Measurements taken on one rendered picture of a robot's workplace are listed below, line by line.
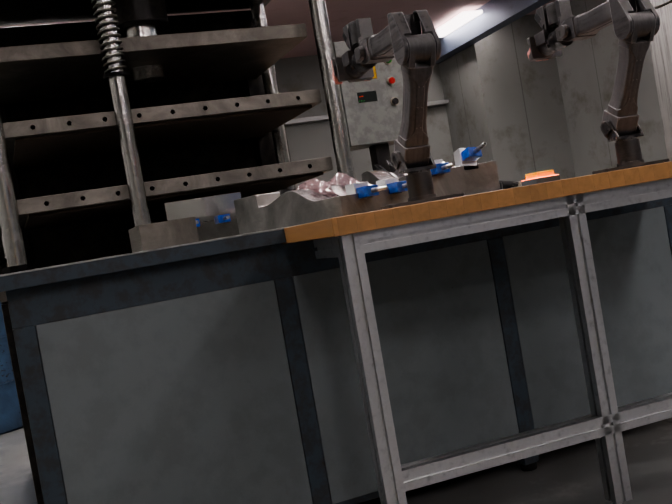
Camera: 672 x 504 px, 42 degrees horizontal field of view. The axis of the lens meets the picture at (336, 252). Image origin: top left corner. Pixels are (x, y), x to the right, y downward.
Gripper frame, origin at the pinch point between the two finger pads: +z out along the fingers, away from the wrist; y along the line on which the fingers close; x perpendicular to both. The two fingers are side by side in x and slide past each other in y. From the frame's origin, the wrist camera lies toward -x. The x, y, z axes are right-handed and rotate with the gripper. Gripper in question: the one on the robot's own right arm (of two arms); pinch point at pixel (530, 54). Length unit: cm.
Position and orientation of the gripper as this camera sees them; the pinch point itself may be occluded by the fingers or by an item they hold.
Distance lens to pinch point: 274.8
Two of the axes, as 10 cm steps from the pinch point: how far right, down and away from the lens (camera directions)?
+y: -9.4, 1.7, -3.0
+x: 1.8, 9.8, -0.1
